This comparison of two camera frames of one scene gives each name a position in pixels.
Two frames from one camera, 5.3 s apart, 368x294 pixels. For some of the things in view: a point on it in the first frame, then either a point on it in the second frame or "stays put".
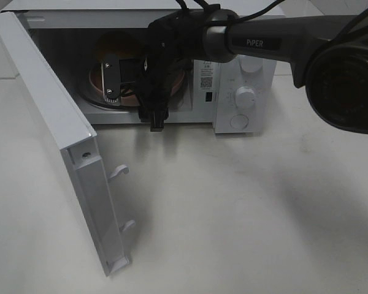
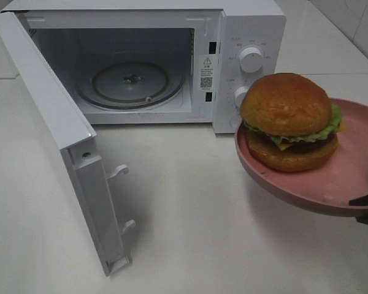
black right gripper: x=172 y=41 -> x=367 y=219
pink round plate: x=96 y=84 -> x=352 y=173
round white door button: x=239 y=121 stays put
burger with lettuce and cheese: x=124 y=45 -> x=292 y=124
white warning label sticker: x=207 y=76 stays put
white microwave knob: x=251 y=65 stays put
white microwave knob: x=246 y=97 stays put
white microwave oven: x=99 y=48 stays put
